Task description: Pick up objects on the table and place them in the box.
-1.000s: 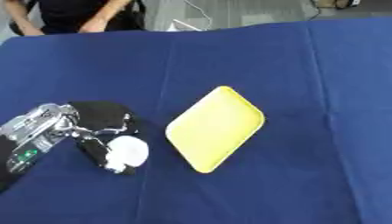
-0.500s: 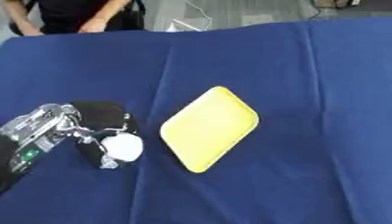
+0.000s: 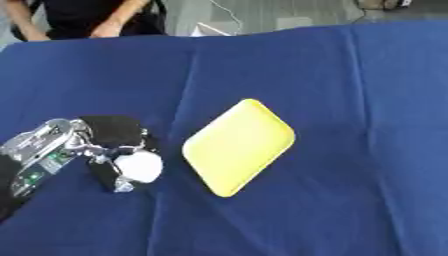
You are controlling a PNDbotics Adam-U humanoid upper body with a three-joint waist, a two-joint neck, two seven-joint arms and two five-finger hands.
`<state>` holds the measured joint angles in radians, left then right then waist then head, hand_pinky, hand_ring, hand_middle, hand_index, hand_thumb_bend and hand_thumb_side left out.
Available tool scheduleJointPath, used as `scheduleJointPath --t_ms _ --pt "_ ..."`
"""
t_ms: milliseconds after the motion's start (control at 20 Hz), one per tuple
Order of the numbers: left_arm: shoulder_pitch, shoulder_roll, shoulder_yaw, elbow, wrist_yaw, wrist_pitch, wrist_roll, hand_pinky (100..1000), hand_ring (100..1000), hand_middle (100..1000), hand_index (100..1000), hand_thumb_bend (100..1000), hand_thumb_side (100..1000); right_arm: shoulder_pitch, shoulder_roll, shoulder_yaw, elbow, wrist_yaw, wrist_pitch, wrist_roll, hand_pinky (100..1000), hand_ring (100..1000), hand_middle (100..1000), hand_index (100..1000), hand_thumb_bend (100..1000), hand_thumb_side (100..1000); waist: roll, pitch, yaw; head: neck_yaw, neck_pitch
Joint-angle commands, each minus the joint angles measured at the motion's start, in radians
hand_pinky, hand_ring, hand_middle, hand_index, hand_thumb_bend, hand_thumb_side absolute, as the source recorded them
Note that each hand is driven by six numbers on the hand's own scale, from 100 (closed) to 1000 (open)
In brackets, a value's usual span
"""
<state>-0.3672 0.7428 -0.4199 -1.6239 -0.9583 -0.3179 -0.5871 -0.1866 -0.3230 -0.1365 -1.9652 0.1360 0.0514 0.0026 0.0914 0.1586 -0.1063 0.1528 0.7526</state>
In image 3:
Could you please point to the white paper sheet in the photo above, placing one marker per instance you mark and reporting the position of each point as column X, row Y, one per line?
column 207, row 30

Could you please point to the white ball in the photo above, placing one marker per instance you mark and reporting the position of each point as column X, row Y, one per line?
column 139, row 166

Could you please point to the person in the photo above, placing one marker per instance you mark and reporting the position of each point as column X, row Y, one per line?
column 81, row 16

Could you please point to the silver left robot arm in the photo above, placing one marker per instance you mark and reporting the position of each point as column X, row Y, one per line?
column 38, row 150

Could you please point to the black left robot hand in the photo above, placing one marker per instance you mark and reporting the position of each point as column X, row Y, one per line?
column 115, row 130

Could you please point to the yellow rectangular tray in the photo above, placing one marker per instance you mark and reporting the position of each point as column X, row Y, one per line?
column 238, row 146

